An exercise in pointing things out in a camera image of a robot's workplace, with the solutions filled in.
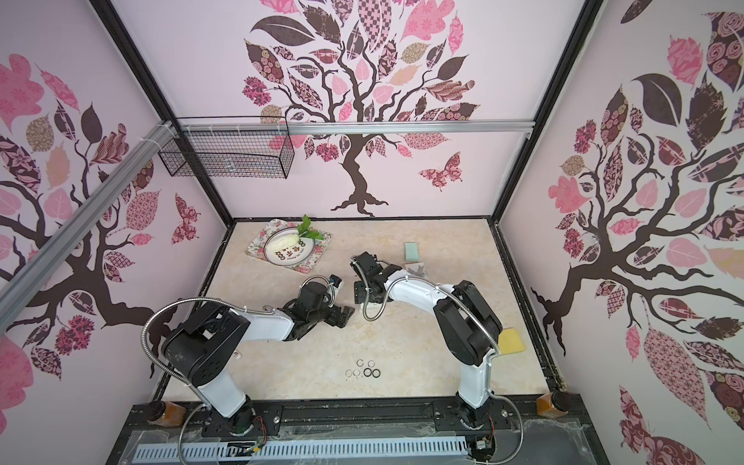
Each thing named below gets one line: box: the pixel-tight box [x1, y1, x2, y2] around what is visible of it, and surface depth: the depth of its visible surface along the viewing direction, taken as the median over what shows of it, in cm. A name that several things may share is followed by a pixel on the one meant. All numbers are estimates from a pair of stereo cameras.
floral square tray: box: [245, 218, 333, 274], surface depth 112 cm
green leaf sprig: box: [296, 214, 325, 241], surface depth 116 cm
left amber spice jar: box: [146, 399, 187, 428], surface depth 71 cm
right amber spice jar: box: [535, 390, 571, 419], surface depth 75 cm
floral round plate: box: [263, 226, 316, 267], surface depth 109 cm
